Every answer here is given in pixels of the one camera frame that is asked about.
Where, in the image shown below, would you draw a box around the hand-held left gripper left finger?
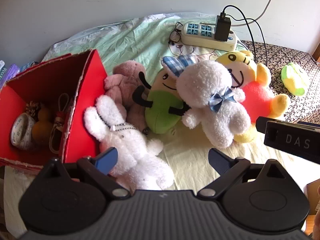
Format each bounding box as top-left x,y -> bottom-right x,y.
42,147 -> 132,198

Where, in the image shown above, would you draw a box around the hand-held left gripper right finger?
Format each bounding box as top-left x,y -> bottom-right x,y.
197,148 -> 288,198

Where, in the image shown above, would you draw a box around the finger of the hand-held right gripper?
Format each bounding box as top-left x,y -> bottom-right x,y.
255,116 -> 269,133

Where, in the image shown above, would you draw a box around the yellow plush tiger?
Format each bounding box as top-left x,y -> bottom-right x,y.
215,50 -> 292,143

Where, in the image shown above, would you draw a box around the white plush rabbit with chain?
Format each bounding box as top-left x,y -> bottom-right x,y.
84,94 -> 174,190

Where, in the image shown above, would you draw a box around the white rabbit with checked ears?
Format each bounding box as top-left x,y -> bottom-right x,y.
161,55 -> 252,148

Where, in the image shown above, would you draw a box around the green plush bean toy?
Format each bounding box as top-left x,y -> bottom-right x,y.
132,69 -> 190,134

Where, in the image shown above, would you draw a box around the red cardboard box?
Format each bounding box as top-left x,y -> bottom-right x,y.
0,49 -> 108,168

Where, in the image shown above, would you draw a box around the pink plush bear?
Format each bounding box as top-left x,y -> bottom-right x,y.
104,60 -> 150,133

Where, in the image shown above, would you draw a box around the green and yellow plush toy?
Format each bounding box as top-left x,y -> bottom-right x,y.
281,62 -> 309,96

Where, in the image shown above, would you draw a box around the brown cardboard box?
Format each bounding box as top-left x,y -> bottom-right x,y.
304,182 -> 320,215

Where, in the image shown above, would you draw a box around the dark patterned blanket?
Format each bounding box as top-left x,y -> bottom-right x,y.
239,40 -> 320,124

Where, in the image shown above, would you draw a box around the orange gourd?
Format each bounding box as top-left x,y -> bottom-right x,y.
32,105 -> 54,147

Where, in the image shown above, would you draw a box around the white tape roll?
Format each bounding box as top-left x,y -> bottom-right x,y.
10,112 -> 37,151

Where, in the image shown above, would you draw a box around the pine cone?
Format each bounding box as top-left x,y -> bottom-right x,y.
26,101 -> 42,117

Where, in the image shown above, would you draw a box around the black charger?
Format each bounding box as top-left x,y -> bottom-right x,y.
215,15 -> 232,42

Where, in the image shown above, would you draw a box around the cream power strip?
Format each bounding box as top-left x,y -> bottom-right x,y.
180,22 -> 237,51

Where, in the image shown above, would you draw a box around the black eyeglasses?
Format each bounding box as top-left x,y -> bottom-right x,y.
169,22 -> 184,43

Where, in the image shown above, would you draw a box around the cartoon printed bedsheet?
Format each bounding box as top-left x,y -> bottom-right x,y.
4,12 -> 320,193

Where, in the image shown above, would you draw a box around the purple and green bundle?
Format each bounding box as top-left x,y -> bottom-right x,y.
0,60 -> 40,90

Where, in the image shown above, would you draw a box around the rope charm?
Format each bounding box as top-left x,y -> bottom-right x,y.
49,92 -> 73,154

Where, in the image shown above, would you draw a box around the black charger cable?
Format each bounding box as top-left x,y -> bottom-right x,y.
222,4 -> 269,65

